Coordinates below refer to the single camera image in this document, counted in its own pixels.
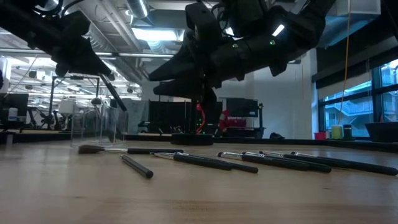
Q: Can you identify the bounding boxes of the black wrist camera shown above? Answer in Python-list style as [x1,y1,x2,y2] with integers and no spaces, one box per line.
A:
[185,2,222,47]
[60,11,91,37]

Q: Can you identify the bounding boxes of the background black robot arms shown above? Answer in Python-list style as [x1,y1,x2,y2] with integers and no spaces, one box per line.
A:
[26,108,72,131]

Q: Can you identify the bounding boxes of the white lampshade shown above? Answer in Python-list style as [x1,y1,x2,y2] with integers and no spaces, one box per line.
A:
[58,100,75,114]

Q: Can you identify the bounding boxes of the clear acrylic brush organiser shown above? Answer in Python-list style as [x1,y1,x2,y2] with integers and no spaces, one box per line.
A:
[70,104,129,148]

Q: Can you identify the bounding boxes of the large brown powder brush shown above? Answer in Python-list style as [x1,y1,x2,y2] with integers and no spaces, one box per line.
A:
[77,144,185,156]

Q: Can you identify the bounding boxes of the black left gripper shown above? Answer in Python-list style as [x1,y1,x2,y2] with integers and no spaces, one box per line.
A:
[26,18,112,77]

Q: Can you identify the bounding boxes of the black-handled silver-ferrule makeup brush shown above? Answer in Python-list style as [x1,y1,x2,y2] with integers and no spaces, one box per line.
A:
[175,151,259,174]
[290,151,398,176]
[241,151,332,173]
[217,151,312,171]
[260,149,354,169]
[151,152,234,172]

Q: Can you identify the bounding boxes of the medium dark-bristle makeup brush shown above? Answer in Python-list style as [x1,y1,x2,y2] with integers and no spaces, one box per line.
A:
[99,73,128,112]

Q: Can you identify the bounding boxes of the dark grey bin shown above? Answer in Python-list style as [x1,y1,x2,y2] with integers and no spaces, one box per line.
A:
[365,121,398,143]

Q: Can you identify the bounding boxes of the green container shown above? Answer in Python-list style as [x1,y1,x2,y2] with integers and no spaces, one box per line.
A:
[331,124,343,140]

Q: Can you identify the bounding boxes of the grey tarp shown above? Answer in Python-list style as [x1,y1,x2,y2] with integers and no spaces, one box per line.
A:
[119,98,150,134]

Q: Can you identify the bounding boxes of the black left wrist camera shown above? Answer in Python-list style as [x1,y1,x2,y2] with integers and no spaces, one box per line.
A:
[60,11,91,37]

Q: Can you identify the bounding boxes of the tall black stand frame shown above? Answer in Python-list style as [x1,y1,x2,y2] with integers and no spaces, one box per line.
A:
[49,76,100,131]

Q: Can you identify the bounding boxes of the black monitor on cart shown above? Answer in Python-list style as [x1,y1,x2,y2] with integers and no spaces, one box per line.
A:
[226,98,266,138]

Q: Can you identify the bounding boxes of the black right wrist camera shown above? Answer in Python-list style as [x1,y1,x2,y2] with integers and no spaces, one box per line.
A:
[185,2,222,47]

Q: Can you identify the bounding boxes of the silver round ceiling duct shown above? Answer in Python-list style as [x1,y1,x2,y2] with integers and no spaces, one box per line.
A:
[126,0,150,19]

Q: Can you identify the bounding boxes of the ceiling tube light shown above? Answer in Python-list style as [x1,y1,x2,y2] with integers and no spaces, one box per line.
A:
[93,52,175,59]

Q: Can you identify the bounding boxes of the red hanging hose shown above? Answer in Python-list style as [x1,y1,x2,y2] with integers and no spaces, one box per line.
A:
[196,103,206,133]

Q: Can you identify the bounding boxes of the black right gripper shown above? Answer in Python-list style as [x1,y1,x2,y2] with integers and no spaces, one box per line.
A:
[148,40,249,100]

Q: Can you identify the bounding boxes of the slim black makeup brush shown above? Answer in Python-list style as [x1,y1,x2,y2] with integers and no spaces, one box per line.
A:
[120,154,154,180]

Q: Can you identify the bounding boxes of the yellow hanging cord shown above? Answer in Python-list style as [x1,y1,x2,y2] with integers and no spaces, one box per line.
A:
[340,0,352,125]

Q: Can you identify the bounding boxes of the black computer monitor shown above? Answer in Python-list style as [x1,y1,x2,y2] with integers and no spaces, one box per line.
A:
[0,93,29,123]

